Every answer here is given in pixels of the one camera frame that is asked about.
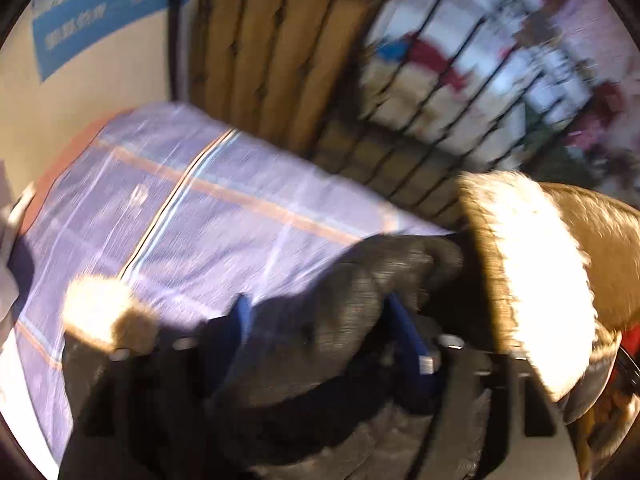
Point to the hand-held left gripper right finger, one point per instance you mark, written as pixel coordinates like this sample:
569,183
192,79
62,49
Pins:
406,342

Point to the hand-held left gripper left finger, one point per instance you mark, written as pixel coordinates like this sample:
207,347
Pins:
234,332

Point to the black quilted fur-trimmed jacket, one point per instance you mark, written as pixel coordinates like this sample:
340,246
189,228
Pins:
360,280

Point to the blue plaid bed sheet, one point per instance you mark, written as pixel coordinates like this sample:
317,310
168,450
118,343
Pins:
200,210

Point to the white background bed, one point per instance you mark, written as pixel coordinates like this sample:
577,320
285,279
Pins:
480,110

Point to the wooden board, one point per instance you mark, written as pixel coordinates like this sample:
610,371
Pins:
260,60

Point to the red blanket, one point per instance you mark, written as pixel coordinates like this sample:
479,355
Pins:
431,57

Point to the small blue item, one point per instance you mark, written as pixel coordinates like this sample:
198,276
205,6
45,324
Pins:
391,50

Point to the black iron bed frame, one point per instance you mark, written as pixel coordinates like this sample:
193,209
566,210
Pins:
174,35

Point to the blue wall poster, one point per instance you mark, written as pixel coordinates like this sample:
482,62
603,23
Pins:
75,35

